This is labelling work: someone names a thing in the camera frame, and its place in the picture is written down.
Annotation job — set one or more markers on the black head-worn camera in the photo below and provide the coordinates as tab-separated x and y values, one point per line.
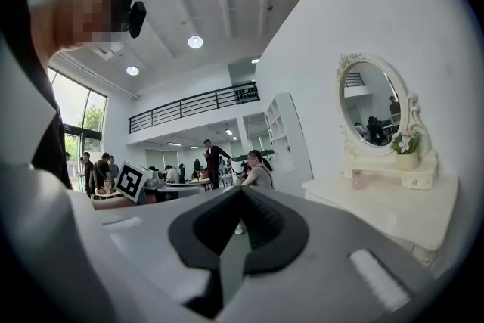
137	19

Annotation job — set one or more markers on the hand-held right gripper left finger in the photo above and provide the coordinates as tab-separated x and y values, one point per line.
159	238

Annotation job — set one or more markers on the oval mirror with white frame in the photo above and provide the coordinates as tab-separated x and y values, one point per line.
368	102

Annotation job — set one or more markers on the white vanity table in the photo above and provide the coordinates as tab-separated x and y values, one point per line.
393	215

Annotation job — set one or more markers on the black balcony railing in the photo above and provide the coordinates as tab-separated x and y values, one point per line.
189	106

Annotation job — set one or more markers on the person's head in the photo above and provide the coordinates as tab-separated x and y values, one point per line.
64	19

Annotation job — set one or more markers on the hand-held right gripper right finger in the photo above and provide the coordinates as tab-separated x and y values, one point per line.
325	238

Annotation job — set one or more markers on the large glass window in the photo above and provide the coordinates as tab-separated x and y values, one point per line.
75	102

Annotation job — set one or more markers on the flower plant in white pot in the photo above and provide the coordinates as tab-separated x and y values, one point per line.
406	155

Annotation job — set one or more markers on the round ceiling light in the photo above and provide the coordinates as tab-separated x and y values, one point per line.
195	42
132	70

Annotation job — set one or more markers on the white bookshelf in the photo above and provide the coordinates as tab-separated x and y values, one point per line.
289	136

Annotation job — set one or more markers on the person's left forearm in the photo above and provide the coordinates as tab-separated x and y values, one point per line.
113	203

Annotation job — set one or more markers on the ceiling air vent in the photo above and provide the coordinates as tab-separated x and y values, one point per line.
107	49

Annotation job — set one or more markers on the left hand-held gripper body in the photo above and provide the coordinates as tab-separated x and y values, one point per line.
130	181

